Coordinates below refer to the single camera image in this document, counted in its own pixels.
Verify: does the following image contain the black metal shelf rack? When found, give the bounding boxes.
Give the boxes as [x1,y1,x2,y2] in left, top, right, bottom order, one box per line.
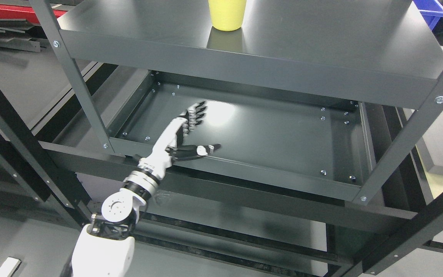
[0,63,443,277]

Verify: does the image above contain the grey metal shelf unit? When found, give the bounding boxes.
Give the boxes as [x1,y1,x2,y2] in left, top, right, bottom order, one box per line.
[30,0,443,205]

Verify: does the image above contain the blue plastic crate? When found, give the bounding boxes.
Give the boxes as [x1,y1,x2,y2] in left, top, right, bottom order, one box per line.
[413,0,443,30]

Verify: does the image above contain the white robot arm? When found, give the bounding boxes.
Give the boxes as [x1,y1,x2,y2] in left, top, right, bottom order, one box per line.
[62,167,165,277]

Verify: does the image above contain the red metal beam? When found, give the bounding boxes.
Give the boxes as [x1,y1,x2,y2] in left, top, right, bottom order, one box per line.
[0,2,68,22]

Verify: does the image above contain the yellow plastic cup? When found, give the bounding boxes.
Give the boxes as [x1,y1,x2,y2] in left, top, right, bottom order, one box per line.
[208,0,246,32]

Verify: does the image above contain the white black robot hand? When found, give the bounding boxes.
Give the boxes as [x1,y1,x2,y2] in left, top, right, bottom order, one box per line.
[138,101,221,182]

